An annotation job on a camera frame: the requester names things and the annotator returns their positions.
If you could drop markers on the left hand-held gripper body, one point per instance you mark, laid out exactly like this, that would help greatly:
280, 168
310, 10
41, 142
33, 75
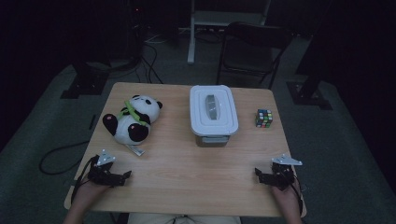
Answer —
101, 174

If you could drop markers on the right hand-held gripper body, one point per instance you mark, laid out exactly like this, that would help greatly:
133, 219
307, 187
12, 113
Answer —
281, 177

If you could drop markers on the colourful puzzle cube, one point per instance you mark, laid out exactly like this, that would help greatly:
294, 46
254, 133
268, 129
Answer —
264, 118

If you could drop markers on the panda plush toy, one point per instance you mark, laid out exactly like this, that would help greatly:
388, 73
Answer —
137, 119

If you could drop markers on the clear plastic storage box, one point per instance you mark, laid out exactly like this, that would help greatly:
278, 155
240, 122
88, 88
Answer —
213, 140

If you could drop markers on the white box lid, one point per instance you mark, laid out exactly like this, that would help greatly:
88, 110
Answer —
199, 109

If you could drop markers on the person's right hand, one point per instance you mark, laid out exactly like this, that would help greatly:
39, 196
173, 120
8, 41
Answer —
286, 199

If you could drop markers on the person's left hand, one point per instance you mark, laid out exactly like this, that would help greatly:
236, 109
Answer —
90, 194

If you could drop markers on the black stand with flat base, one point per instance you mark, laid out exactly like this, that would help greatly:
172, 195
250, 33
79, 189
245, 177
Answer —
308, 93
84, 84

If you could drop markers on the black folding chair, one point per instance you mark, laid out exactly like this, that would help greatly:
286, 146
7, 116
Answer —
255, 37

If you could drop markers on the dark equipment rack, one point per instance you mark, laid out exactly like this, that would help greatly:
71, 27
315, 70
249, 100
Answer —
135, 31

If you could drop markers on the white metal frame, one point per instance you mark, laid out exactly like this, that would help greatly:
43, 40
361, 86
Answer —
191, 46

